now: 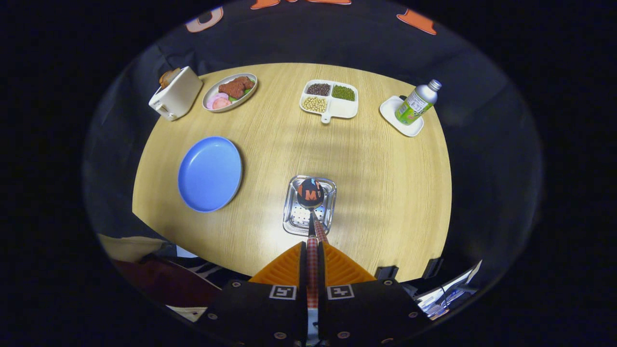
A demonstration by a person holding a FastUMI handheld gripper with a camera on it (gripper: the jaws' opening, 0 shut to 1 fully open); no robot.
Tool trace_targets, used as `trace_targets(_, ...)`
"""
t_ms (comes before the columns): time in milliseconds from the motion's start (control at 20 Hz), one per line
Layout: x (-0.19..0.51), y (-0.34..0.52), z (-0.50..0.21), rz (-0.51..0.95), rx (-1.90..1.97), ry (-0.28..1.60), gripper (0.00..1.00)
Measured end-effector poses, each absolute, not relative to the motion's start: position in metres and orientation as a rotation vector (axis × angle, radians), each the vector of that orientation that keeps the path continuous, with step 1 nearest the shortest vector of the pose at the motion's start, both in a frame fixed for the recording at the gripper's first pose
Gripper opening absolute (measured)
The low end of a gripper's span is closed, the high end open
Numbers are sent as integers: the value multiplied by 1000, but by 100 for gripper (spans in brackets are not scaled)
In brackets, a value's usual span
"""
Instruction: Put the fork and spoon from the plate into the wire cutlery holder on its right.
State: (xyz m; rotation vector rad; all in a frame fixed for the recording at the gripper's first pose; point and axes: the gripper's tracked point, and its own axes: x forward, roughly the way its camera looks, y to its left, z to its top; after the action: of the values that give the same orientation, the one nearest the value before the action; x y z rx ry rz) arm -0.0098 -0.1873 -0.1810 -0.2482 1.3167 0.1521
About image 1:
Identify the silver bottle with green label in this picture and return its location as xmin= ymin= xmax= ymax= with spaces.
xmin=395 ymin=80 xmax=443 ymax=126

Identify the cream white toaster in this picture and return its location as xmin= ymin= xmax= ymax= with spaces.
xmin=148 ymin=66 xmax=203 ymax=121

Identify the white divided tray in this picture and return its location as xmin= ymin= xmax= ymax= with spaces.
xmin=299 ymin=80 xmax=359 ymax=124

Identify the oval beige food plate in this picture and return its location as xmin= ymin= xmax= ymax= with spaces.
xmin=202 ymin=73 xmax=258 ymax=113

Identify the spoon with red checked handle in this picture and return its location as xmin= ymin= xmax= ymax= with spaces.
xmin=296 ymin=177 xmax=325 ymax=340

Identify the perforated metal cutlery basket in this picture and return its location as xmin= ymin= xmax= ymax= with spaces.
xmin=282 ymin=175 xmax=337 ymax=236

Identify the small white square dish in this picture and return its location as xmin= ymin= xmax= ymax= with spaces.
xmin=379 ymin=95 xmax=425 ymax=137

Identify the person's striped garment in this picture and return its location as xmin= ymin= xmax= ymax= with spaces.
xmin=166 ymin=255 xmax=251 ymax=286

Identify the large brown meat piece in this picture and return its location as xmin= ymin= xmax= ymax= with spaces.
xmin=218 ymin=80 xmax=245 ymax=99

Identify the person's beige garment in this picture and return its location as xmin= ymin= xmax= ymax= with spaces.
xmin=98 ymin=234 xmax=167 ymax=263

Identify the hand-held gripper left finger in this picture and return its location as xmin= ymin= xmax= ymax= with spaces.
xmin=198 ymin=241 xmax=307 ymax=345

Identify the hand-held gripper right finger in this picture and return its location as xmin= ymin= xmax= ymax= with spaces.
xmin=318 ymin=241 xmax=432 ymax=345

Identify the blue round plate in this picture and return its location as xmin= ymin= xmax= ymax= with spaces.
xmin=177 ymin=136 xmax=243 ymax=213

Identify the person's dark red garment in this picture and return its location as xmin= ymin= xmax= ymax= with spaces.
xmin=116 ymin=258 xmax=222 ymax=309

